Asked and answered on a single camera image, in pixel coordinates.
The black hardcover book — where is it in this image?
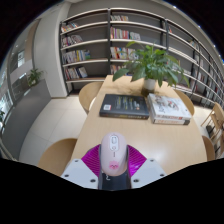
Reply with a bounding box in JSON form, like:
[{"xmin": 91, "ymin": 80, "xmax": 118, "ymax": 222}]
[{"xmin": 99, "ymin": 93, "xmax": 150, "ymax": 120}]

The green potted plant white pot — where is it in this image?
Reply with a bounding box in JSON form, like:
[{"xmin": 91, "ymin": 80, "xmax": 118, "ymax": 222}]
[{"xmin": 112, "ymin": 40, "xmax": 190, "ymax": 93}]

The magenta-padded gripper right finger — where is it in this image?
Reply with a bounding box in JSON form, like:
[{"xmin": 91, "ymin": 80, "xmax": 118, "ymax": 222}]
[{"xmin": 125, "ymin": 143, "xmax": 168, "ymax": 190}]

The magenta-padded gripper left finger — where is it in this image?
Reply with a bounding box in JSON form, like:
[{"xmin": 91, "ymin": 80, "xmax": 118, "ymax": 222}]
[{"xmin": 60, "ymin": 143, "xmax": 103, "ymax": 190}]

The grey bookshelf unit with books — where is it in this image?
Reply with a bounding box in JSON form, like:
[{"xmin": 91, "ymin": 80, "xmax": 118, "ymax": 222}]
[{"xmin": 59, "ymin": 7, "xmax": 224, "ymax": 111}]

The group of wooden slat chairs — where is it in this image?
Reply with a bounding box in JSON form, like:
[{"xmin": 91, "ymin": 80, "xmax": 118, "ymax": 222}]
[{"xmin": 199, "ymin": 101, "xmax": 224, "ymax": 159}]

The white book with red spine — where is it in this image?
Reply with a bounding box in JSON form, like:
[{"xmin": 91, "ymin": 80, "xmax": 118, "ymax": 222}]
[{"xmin": 151, "ymin": 114, "xmax": 192, "ymax": 126}]

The small green background plant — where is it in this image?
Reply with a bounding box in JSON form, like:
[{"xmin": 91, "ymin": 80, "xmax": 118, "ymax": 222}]
[{"xmin": 26, "ymin": 67, "xmax": 44, "ymax": 88}]

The white illustrated book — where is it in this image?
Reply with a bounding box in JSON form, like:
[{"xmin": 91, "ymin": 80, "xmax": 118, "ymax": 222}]
[{"xmin": 146, "ymin": 92, "xmax": 193, "ymax": 122}]

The pink computer mouse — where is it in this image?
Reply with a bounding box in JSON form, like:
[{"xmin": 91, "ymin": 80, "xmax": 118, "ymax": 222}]
[{"xmin": 99, "ymin": 131, "xmax": 129, "ymax": 177}]

